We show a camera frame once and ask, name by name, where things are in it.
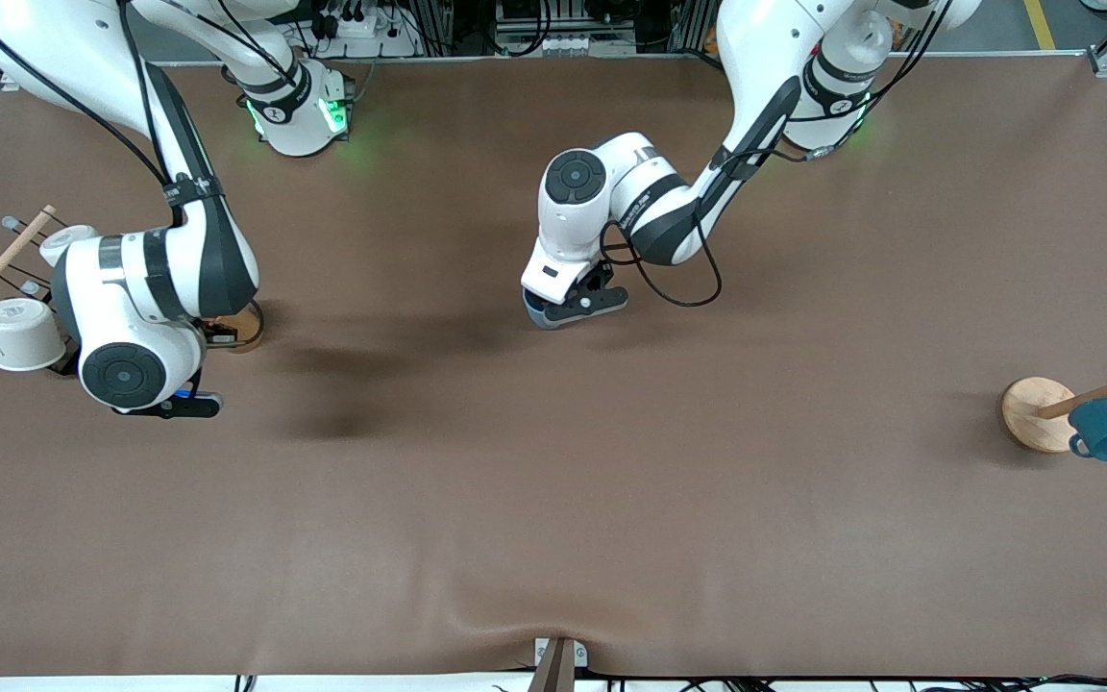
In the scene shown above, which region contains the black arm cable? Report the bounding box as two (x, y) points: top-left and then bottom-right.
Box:
(0, 0), (180, 188)
(600, 0), (944, 309)

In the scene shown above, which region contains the white smiley paper cup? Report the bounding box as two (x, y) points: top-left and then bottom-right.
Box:
(39, 224), (99, 268)
(0, 298), (67, 372)

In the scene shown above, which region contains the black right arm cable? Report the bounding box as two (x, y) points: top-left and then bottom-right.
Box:
(0, 0), (180, 188)

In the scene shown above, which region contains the brown paper cup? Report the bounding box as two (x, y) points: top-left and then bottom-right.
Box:
(225, 300), (266, 353)

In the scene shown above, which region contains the white power strip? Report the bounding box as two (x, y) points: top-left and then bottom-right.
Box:
(318, 5), (420, 59)

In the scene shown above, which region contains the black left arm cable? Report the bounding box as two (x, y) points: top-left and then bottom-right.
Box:
(600, 0), (944, 309)

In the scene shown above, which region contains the wooden mug tree stand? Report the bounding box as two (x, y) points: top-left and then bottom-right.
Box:
(1001, 344), (1107, 453)

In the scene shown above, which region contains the brown table mat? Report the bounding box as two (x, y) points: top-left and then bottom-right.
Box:
(0, 53), (1107, 680)

